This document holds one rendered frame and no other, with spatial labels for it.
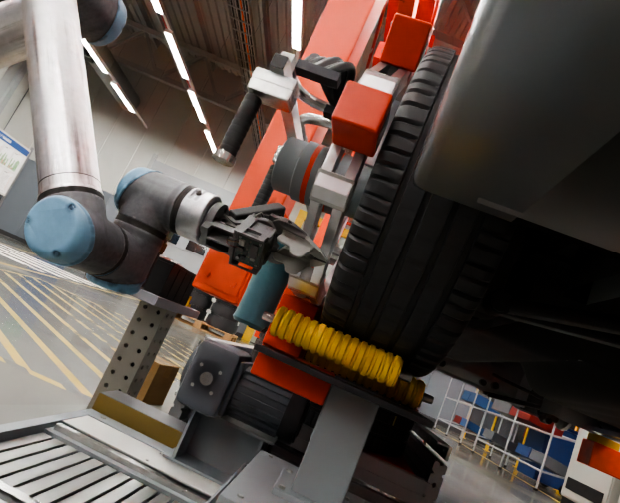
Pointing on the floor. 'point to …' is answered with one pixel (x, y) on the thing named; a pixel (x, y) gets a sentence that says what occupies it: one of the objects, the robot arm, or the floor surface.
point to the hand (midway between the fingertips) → (320, 256)
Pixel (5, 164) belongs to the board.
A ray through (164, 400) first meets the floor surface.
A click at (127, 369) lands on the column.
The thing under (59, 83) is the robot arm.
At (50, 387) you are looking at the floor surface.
